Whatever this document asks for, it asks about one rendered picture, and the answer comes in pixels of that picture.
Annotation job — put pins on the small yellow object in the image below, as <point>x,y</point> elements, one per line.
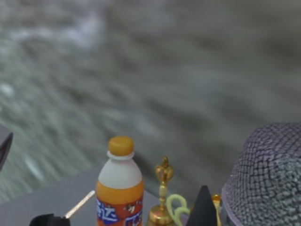
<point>216,200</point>

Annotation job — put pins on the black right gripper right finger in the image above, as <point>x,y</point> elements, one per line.
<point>202,209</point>

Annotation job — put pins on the dark grey object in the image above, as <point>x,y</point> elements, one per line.
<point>4,148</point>

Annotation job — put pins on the orange soda bottle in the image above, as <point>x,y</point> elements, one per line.
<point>120,183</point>

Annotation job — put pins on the gold hand bell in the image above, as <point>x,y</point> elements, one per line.
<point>162,202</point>

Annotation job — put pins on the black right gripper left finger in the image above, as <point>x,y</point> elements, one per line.
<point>47,220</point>

